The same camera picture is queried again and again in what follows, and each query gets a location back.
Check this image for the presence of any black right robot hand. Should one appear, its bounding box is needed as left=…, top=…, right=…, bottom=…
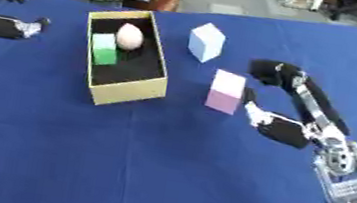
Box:
left=233, top=56, right=357, bottom=158

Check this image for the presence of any tan cardboard box black inside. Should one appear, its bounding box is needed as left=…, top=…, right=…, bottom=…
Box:
left=73, top=1, right=179, bottom=116

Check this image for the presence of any pink cube block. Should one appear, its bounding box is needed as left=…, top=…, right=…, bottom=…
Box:
left=201, top=67, right=248, bottom=117

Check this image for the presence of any green cube block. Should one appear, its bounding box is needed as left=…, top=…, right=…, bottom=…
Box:
left=86, top=30, right=124, bottom=69

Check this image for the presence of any light blue cube block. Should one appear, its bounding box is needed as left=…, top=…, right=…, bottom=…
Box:
left=185, top=20, right=229, bottom=67

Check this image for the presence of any pale pink toy egg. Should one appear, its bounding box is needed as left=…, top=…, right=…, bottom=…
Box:
left=112, top=20, right=147, bottom=53

